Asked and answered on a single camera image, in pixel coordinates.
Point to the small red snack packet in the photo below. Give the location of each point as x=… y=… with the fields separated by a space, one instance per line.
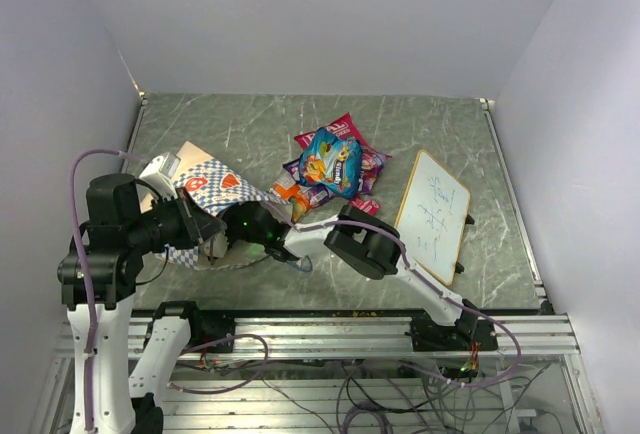
x=367 y=205

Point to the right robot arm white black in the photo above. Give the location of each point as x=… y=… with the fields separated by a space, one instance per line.
x=369 y=246

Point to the blue snack bag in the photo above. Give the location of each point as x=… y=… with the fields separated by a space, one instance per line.
x=332 y=162

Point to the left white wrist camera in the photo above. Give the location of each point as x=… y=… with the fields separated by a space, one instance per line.
x=158 y=174

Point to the checkered paper bag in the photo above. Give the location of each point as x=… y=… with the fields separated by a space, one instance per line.
x=215 y=188

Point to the aluminium frame rail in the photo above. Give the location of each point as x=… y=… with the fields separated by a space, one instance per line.
x=383 y=337

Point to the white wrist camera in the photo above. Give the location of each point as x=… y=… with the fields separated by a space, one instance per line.
x=213 y=249
x=158 y=174

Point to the pink snack bag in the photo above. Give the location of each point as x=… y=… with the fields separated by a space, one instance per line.
x=343 y=127

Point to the orange snack packet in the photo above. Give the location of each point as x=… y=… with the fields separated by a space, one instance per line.
x=287 y=189

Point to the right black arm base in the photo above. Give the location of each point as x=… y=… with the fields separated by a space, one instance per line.
x=432 y=334

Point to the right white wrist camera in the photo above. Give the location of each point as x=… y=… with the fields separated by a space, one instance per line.
x=213 y=249

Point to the small whiteboard yellow frame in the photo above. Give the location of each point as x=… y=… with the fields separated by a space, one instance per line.
x=432 y=217

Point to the small colourful candy packet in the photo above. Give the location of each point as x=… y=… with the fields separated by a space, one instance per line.
x=373 y=162

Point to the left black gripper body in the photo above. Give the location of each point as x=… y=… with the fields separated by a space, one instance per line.
x=164 y=223

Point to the purple snack packet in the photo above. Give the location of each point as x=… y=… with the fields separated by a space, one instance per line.
x=313 y=196

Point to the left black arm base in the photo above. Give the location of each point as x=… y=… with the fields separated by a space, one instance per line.
x=203 y=325

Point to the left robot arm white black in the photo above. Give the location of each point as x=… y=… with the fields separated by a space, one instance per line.
x=98 y=285

